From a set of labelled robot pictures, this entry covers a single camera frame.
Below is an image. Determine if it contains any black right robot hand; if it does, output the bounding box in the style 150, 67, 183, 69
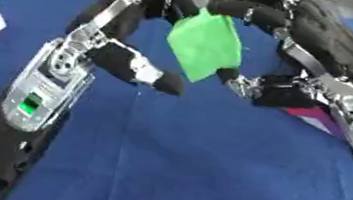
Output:
191, 0, 353, 122

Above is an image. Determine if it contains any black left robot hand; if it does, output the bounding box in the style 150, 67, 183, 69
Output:
46, 0, 203, 102

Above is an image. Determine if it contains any magenta block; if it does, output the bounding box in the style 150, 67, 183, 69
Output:
279, 101, 352, 139

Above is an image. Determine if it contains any green block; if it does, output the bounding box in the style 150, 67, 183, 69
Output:
159, 1, 251, 90

